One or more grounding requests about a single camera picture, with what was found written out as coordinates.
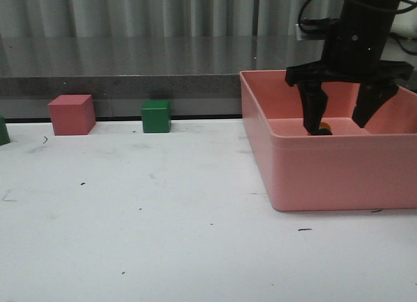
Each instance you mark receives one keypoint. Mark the green cube block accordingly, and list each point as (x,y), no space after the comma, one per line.
(156,116)

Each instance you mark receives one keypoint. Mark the yellow push button switch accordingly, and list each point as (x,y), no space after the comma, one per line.
(325,129)

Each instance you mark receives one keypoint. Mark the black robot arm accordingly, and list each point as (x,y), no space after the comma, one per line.
(370,10)

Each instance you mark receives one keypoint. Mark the pink plastic bin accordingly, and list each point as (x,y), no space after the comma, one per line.
(353,168)

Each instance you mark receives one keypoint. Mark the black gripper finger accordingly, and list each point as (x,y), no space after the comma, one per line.
(371,97)
(314,101)

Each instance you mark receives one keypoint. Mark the green block at left edge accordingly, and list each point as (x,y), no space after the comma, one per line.
(4,136)

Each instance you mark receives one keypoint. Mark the white appliance in background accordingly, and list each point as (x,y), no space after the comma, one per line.
(405,24)

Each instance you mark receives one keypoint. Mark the dark stone counter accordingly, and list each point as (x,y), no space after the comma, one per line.
(198,75)

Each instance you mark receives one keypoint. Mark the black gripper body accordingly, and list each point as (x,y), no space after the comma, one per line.
(351,53)

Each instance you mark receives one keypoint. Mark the pink cube block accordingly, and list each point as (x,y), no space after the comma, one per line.
(72,115)

